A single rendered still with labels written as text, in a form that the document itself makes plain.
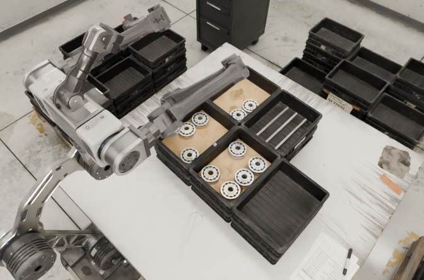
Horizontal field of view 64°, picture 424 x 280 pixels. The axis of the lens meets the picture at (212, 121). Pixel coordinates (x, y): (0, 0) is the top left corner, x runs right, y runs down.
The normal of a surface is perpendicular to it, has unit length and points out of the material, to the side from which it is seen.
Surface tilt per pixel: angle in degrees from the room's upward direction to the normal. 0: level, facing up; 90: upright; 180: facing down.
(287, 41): 0
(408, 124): 0
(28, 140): 0
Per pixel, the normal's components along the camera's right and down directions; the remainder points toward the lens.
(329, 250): 0.02, -0.61
